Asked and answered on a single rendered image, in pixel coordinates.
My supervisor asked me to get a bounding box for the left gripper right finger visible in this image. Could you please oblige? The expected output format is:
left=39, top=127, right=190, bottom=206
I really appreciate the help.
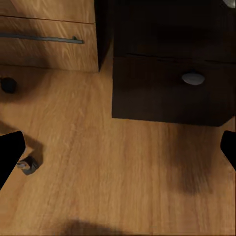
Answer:
left=220, top=130, right=236, bottom=170

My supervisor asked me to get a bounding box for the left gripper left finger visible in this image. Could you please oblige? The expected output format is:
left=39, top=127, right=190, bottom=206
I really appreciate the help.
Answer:
left=0, top=131, right=26, bottom=189

